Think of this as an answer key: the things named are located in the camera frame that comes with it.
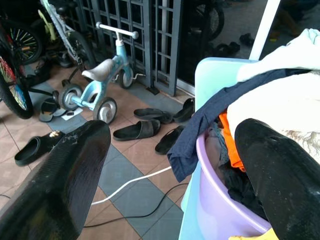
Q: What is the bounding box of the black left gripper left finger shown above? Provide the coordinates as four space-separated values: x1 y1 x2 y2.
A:
0 119 112 240

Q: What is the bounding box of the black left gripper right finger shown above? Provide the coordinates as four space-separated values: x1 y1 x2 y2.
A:
234 118 320 240

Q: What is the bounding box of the black dark garment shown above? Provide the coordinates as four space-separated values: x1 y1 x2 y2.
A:
217 159 269 222

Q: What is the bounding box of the black clog with gold ornament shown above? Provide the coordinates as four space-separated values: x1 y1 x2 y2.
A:
14 130 66 167

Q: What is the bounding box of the orange garment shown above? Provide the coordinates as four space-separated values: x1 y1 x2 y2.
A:
218 111 247 173

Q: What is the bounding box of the yellow cloth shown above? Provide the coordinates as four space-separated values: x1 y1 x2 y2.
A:
228 228 278 240

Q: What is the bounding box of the purple plastic laundry basin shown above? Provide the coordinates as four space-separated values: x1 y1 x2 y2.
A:
195 129 273 240

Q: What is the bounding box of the white paper sheet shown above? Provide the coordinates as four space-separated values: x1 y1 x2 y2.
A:
60 107 84 121

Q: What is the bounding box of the grey flip-flop sandal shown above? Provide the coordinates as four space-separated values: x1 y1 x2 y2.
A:
38 97 68 123

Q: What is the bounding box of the black slide sandal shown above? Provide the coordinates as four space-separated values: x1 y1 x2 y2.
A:
172 97 196 124
133 107 174 125
154 125 186 156
112 118 162 142

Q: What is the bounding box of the navy blue garment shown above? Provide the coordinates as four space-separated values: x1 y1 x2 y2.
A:
167 68 311 183

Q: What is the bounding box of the white towel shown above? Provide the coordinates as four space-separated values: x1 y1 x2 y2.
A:
226 28 320 161

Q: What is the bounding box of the light blue children's tricycle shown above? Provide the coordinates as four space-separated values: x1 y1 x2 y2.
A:
51 21 140 125

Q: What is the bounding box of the light blue plastic stool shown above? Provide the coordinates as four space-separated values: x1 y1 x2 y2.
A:
178 57 260 240

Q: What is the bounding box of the black bicycle with colourful spokes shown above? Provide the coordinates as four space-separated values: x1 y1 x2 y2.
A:
0 14 44 120

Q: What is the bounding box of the black shoe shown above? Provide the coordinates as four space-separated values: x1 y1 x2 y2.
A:
238 32 255 47
212 41 241 58

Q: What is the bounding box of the white vertical pole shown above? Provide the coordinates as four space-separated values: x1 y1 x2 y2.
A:
248 0 282 61

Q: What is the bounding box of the grey metal gate grille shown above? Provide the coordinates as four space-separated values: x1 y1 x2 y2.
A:
47 0 185 97

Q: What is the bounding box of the black bicycle wheel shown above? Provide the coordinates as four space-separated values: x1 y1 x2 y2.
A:
193 0 225 42

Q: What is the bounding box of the white power cable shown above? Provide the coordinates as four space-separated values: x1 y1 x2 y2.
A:
90 165 173 206

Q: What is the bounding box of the black power cable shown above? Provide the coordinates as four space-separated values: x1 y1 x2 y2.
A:
83 182 190 229

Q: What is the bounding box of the white frame bicycle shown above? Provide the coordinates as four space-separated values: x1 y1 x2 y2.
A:
37 0 98 73

